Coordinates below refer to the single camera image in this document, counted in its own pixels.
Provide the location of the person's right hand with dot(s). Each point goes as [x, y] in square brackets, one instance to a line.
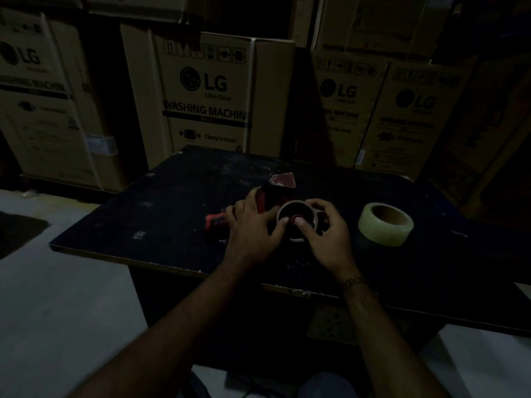
[332, 248]

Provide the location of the person's left hand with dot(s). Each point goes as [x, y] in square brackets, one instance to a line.
[249, 236]

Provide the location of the person's right thumb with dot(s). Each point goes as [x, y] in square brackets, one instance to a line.
[303, 227]

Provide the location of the person's left thumb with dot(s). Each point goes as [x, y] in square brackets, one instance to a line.
[278, 231]

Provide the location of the tape roll with dark core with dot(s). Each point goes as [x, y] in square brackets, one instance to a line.
[296, 209]

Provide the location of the red black tape dispenser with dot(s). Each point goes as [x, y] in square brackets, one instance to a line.
[276, 188]

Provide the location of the person's right forearm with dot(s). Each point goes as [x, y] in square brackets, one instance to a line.
[385, 339]

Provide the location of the person's left forearm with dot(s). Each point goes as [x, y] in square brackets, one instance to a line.
[174, 331]

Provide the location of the clear tape roll cardboard core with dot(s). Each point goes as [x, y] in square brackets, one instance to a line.
[383, 227]

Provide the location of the stack of cardboard appliance boxes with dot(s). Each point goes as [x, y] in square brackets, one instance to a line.
[207, 91]

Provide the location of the person's trousers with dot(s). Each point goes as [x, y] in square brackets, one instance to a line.
[327, 387]

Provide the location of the dark floor mat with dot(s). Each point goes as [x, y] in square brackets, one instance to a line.
[18, 234]

